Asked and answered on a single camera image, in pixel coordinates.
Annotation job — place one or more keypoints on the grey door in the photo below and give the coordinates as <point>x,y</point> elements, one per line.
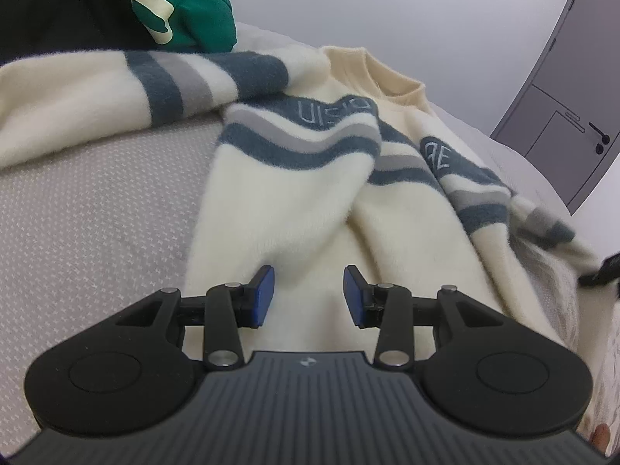
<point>562,82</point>

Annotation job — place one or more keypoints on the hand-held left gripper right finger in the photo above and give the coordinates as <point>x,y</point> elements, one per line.
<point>353,295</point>

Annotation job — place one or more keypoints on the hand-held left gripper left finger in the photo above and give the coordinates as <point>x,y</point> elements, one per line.
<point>262,295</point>

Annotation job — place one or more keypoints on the green sweatshirt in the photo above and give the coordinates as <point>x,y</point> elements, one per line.
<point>203,9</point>

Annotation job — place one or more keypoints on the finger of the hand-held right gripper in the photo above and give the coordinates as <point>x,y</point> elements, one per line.
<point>605,269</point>

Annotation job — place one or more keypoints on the black garment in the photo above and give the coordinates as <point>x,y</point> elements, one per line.
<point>58,9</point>

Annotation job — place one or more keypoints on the cream striped sweater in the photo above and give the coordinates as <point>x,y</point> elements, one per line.
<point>300,193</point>

